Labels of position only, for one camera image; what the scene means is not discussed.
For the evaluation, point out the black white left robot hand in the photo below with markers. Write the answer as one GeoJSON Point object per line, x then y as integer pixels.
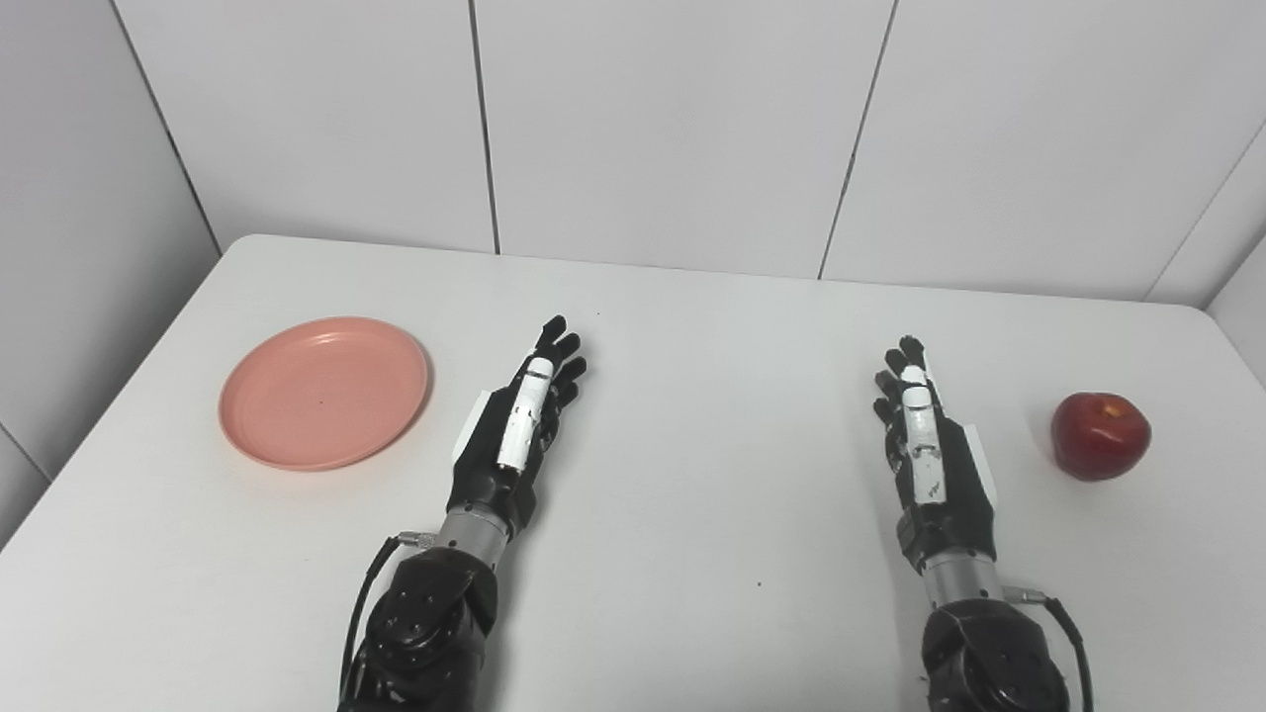
{"type": "Point", "coordinates": [495, 475]}

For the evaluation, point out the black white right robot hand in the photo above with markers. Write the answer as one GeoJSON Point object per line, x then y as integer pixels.
{"type": "Point", "coordinates": [954, 514]}

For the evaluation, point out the pink round plate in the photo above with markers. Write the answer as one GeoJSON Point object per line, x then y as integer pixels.
{"type": "Point", "coordinates": [324, 394]}

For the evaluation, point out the red apple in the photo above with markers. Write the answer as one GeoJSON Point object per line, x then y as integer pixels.
{"type": "Point", "coordinates": [1098, 440]}

